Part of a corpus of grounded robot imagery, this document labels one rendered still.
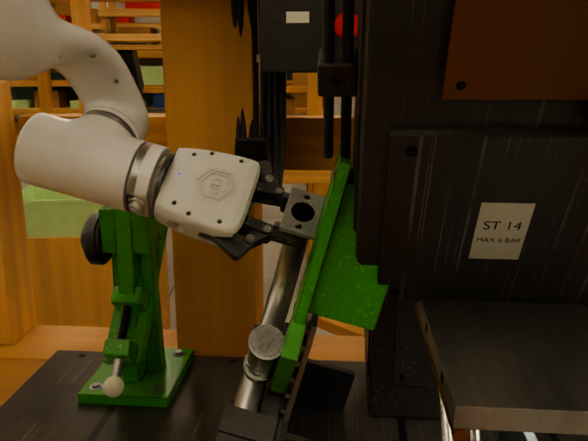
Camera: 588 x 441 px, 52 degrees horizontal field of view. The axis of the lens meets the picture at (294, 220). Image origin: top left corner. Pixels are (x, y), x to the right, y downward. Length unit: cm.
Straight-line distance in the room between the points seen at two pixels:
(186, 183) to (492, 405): 39
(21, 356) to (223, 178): 59
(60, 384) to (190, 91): 48
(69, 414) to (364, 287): 48
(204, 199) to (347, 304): 19
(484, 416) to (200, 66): 68
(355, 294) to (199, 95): 47
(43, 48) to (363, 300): 39
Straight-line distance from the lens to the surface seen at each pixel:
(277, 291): 76
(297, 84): 762
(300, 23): 83
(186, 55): 96
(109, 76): 74
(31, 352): 116
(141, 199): 68
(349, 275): 60
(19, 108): 1080
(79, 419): 90
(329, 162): 103
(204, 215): 65
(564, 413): 47
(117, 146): 69
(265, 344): 62
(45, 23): 64
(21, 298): 120
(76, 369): 103
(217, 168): 68
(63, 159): 70
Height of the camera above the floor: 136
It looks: 14 degrees down
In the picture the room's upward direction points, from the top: straight up
